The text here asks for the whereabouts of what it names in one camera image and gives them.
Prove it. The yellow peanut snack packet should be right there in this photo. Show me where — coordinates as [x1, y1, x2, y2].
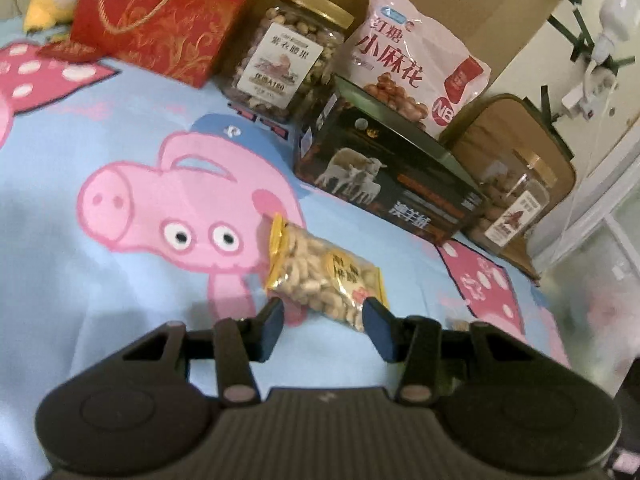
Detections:
[266, 214, 386, 332]

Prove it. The Peppa Pig bed sheet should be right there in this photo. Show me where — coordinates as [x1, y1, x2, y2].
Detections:
[0, 14, 572, 480]

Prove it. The black sheep print box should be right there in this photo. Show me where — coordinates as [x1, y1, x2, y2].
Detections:
[294, 76, 486, 245]

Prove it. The peanut jar gold lid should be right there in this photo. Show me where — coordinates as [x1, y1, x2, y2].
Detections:
[222, 0, 354, 124]

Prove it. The pink fried dough snack bag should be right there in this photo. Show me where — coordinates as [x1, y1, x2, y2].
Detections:
[334, 0, 491, 139]

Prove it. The red gift box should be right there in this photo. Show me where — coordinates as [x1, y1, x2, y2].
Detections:
[70, 0, 246, 88]

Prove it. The white light bulb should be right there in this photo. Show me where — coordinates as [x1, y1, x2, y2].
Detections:
[591, 0, 639, 65]

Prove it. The white window frame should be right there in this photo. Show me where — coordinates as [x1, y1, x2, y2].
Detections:
[527, 120, 639, 274]

